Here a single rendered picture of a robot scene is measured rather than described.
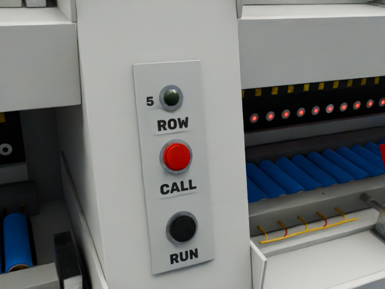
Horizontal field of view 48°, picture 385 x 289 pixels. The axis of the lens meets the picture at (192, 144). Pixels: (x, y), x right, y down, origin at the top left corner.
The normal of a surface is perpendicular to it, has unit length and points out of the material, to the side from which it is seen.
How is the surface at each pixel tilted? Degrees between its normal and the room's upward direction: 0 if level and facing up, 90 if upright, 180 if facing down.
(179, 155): 90
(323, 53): 108
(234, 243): 90
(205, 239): 90
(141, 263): 90
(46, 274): 18
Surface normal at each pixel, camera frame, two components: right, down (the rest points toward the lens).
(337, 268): 0.05, -0.90
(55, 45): 0.40, 0.41
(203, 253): 0.39, 0.12
